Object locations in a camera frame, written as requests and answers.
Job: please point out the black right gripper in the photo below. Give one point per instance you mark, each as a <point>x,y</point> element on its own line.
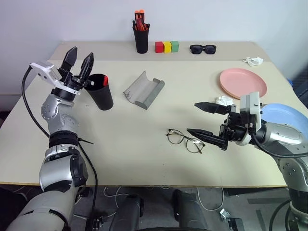
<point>234,130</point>

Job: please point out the small crumpled white tissue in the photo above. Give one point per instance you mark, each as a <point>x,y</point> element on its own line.
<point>223,99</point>

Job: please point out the red cube block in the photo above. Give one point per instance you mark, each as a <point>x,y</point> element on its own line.
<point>158,47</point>

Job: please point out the green cube block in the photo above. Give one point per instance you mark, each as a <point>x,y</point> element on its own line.
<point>175,46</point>

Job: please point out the short black cup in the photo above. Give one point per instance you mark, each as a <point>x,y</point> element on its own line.
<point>102,98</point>

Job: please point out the yellow cube block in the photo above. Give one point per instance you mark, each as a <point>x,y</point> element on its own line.
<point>167,47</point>

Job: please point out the blue plate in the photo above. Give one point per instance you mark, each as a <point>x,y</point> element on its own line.
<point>284,115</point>

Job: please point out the black zip tie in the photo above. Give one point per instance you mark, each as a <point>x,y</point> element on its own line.
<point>85,141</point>

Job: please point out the small metal clip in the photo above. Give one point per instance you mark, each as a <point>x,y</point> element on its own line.
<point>224,214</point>

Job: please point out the thin-framed clear eyeglasses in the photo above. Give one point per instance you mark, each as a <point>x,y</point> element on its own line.
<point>183,137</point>

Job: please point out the grey open glasses case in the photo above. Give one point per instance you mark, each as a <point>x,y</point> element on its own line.
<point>146,90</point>

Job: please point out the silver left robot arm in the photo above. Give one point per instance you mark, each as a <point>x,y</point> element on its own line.
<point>57,168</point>

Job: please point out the tall black tool holder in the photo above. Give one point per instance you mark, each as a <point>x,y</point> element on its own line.
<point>141,41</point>

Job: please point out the large crumpled white tissue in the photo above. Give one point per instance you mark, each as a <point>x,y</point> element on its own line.
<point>253,60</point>

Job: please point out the pink plate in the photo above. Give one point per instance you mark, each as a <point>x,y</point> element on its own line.
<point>241,81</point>

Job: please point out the dark rounded shape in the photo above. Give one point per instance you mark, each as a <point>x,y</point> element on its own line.
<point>190,211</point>
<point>131,211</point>

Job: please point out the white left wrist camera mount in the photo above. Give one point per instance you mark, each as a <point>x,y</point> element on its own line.
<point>48,72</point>

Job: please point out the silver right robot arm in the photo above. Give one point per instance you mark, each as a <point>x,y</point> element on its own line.
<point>288,144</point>

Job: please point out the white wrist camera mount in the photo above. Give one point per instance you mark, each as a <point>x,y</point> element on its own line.
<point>251,107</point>
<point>48,72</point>

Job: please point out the red marker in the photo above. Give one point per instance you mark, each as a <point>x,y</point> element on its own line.
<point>105,80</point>

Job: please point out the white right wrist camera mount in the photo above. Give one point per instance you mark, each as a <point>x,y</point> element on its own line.
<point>251,107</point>

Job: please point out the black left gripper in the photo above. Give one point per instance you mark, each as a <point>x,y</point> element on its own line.
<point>72,79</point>

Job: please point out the black sunglasses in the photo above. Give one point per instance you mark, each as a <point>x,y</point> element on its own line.
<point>202,49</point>

